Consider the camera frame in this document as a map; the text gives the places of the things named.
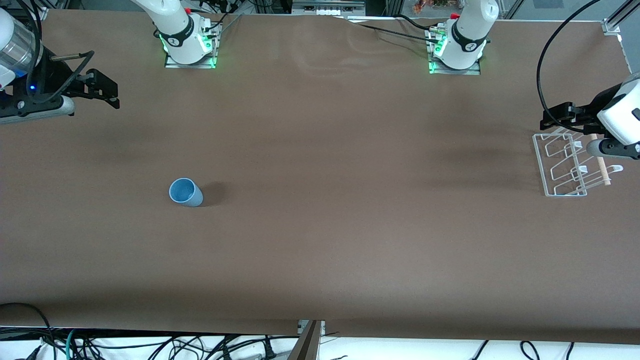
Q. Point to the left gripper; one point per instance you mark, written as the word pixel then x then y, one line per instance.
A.
pixel 588 112

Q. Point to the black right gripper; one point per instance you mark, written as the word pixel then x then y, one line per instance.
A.
pixel 54 79

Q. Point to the blue plastic cup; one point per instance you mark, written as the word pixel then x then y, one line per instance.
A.
pixel 192 197

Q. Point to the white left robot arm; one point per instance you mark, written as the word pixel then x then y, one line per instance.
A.
pixel 470 30

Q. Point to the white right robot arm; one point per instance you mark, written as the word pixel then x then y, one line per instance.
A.
pixel 175 25

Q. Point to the orange objects heap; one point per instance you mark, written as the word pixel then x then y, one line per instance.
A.
pixel 425 6

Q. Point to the brown table cover sheet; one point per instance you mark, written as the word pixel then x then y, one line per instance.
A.
pixel 320 150

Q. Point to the grey electronics box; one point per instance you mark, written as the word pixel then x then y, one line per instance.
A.
pixel 327 7

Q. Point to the metal base plate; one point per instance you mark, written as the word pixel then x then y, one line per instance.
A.
pixel 470 71
pixel 172 63

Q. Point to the aluminium frame profile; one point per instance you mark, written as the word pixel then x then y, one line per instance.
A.
pixel 612 25

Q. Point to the brown table support post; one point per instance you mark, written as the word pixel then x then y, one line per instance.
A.
pixel 307 347

